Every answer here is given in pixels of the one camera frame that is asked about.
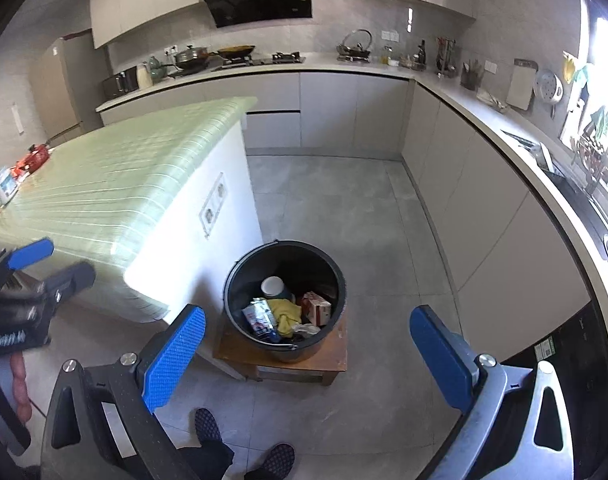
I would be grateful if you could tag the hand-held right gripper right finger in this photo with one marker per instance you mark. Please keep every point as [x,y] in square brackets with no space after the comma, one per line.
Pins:
[441,360]

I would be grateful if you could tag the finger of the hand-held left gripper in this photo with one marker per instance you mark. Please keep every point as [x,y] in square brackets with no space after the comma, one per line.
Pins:
[71,277]
[31,252]

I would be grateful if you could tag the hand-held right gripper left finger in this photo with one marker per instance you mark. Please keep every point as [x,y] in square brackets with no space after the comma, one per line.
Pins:
[174,360]

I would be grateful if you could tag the crushed blue white packet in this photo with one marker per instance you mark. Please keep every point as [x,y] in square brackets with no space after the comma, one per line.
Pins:
[258,316]

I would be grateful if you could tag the blue patterned paper cup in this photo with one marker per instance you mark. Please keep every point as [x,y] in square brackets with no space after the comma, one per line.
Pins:
[273,286]

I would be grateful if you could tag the red white milk carton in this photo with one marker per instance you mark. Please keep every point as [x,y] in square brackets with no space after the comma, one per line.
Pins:
[318,307]

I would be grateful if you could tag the white tissue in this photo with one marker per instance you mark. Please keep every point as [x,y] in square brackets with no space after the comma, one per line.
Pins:
[306,329]

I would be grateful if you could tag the black bucket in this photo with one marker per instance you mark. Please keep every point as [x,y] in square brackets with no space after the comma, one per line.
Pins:
[284,260]

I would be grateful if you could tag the person's left hand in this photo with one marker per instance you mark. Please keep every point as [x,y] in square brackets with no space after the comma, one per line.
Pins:
[20,385]

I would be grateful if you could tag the person's left shoe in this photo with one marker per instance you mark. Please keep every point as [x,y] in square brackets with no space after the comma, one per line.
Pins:
[208,425]

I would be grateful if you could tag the person's shoe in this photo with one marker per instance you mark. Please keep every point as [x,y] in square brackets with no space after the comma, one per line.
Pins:
[208,425]
[279,460]

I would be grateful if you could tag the white tub with blue label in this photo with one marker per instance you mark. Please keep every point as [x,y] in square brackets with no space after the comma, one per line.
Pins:
[5,184]

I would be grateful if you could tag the red enamel pot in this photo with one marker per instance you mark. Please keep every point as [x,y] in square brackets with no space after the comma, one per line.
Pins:
[34,158]

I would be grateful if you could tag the person's dark trousers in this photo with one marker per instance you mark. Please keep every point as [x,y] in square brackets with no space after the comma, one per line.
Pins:
[209,460]

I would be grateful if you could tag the table with green checked cloth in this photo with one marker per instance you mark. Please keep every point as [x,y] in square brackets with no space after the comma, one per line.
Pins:
[124,185]

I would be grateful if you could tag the wooden stool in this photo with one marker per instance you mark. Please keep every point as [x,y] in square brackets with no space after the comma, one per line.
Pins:
[329,355]

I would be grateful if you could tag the black built-in appliance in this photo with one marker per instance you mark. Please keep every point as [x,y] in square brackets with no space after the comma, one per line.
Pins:
[584,340]

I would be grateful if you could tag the person's right shoe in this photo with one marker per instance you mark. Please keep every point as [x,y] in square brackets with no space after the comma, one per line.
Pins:
[279,460]

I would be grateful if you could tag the outlet plate on table side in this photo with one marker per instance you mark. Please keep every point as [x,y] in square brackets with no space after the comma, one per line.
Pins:
[213,205]

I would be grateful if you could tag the beige refrigerator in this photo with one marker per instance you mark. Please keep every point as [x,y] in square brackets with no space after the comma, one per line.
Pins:
[64,90]

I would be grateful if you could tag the black microwave oven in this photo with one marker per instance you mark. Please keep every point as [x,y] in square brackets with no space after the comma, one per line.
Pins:
[120,82]

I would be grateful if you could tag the kitchen counter with cabinets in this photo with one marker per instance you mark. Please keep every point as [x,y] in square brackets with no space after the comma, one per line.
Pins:
[459,160]

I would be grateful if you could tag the white jug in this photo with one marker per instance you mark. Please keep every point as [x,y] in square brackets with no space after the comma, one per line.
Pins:
[144,77]

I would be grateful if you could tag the kitchen sink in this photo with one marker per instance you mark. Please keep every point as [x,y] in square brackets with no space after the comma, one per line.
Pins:
[574,195]

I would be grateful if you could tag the grey kettle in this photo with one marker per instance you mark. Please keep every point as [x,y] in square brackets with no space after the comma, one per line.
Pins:
[156,70]

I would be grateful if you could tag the black induction cooker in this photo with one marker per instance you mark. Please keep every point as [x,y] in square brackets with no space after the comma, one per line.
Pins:
[186,72]

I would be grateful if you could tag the steel pot with lid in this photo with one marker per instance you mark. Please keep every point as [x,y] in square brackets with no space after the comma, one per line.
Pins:
[190,57]

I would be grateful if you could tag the dish drying rack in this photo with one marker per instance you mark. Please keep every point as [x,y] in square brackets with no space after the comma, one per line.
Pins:
[594,150]

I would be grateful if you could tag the dish on counter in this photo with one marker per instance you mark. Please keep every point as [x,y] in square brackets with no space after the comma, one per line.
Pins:
[491,100]

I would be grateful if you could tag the wok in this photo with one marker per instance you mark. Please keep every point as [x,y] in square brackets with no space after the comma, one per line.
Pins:
[236,52]

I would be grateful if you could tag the black knife holder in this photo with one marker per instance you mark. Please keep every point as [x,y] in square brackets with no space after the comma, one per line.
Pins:
[470,79]

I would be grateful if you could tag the white cutting board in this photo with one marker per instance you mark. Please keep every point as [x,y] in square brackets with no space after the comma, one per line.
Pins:
[521,85]

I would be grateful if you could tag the gas hob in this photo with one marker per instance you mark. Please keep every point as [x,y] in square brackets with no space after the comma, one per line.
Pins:
[264,61]

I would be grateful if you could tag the white colander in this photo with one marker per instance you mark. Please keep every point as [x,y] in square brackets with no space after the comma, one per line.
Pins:
[546,87]

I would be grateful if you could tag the utensil rack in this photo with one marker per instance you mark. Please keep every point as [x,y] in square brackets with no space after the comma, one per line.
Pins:
[446,60]

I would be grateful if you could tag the small condiment jar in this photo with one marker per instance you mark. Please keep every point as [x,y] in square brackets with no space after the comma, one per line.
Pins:
[390,59]

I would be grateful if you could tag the dark glass bottle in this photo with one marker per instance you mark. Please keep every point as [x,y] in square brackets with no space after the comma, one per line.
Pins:
[422,54]

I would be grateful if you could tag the yellow blue hanging cloth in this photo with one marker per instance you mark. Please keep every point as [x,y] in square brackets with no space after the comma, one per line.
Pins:
[576,67]

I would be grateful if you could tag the window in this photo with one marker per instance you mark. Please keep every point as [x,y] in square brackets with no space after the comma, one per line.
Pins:
[606,60]

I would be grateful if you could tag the paper note on wall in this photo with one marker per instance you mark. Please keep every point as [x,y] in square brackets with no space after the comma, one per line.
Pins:
[18,119]

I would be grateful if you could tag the upper wall cabinets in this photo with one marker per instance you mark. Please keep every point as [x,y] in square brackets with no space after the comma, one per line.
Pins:
[149,0]

